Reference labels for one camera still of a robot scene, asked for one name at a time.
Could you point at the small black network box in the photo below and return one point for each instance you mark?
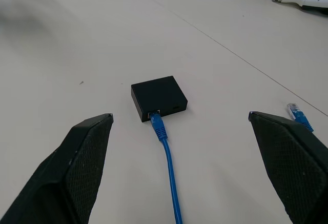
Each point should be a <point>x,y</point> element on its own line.
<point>159,94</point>

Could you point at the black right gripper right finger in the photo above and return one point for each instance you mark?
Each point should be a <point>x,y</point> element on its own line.
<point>294,165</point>

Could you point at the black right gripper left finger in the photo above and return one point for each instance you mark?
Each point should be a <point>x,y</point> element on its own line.
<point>64,172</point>

